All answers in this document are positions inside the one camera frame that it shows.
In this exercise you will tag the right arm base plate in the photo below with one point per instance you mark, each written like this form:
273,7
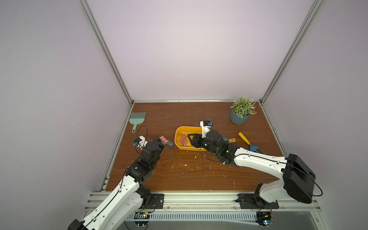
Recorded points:
247,201

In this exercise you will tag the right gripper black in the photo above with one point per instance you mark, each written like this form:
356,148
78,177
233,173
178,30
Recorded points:
200,140

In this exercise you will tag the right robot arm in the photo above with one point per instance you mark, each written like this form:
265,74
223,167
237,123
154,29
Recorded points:
294,178

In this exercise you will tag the aluminium front rail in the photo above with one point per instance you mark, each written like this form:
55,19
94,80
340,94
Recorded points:
220,201

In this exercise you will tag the potted green plant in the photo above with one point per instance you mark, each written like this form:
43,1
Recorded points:
242,109

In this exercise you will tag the pink binder clip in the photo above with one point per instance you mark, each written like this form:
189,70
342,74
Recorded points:
164,140

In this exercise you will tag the right controller board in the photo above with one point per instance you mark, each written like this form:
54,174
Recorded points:
264,219

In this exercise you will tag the left controller board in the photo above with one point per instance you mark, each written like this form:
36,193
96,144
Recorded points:
141,219

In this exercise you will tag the controller board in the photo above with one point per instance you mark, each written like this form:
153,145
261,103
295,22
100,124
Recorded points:
264,219
141,219

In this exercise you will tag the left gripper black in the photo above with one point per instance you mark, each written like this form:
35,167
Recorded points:
159,146

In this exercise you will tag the yellow plastic storage box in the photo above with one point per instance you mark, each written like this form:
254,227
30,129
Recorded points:
182,141

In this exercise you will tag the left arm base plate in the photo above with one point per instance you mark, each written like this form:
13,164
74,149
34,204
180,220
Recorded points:
153,201

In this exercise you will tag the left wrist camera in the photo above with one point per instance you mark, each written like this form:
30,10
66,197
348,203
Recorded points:
140,142

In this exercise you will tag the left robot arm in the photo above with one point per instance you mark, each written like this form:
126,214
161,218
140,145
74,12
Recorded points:
128,196

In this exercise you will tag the green plastic dustpan brush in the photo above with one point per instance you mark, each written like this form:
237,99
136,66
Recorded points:
136,119

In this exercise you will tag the yellow blue handled tool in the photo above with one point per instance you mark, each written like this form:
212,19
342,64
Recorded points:
251,147

